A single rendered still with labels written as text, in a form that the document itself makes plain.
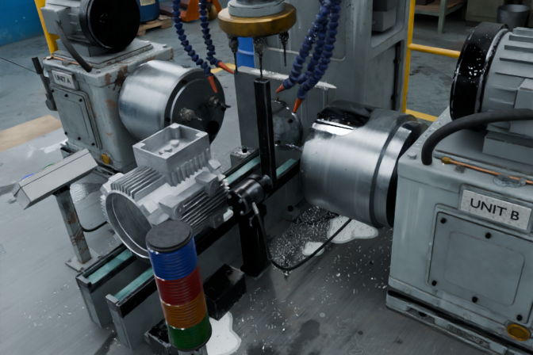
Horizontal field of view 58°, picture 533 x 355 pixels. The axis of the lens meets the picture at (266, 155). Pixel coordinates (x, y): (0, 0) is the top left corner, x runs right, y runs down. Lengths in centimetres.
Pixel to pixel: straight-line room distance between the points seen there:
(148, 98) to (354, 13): 57
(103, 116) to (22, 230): 38
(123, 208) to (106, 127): 45
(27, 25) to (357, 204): 625
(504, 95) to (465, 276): 32
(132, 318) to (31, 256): 46
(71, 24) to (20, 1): 537
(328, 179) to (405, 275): 24
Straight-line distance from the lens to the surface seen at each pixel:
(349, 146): 97
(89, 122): 153
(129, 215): 110
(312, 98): 122
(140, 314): 103
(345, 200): 99
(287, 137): 131
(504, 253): 89
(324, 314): 107
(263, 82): 96
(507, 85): 83
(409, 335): 106
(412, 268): 100
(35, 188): 113
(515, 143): 87
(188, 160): 99
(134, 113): 137
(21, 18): 692
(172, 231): 64
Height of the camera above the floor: 161
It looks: 30 degrees down
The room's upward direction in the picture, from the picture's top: 5 degrees counter-clockwise
